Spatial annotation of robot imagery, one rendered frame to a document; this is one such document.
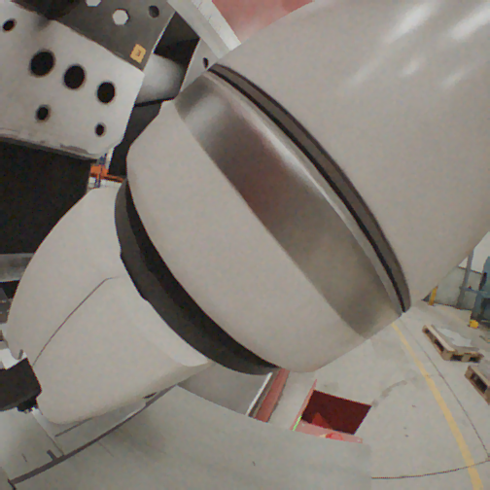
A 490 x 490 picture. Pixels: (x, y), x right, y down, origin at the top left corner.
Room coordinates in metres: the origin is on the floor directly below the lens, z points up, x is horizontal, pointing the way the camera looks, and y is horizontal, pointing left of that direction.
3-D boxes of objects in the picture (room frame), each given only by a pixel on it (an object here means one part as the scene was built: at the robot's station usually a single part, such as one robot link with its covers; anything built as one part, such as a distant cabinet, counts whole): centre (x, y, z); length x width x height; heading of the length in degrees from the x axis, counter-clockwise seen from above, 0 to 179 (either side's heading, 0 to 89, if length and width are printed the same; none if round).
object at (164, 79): (0.29, 0.10, 1.26); 0.15 x 0.09 x 0.17; 160
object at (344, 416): (0.34, -0.24, 0.75); 0.20 x 0.16 x 0.18; 153
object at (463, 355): (2.46, -3.41, 0.07); 1.20 x 0.80 x 0.14; 159
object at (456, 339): (2.46, -3.41, 0.17); 0.99 x 0.63 x 0.05; 159
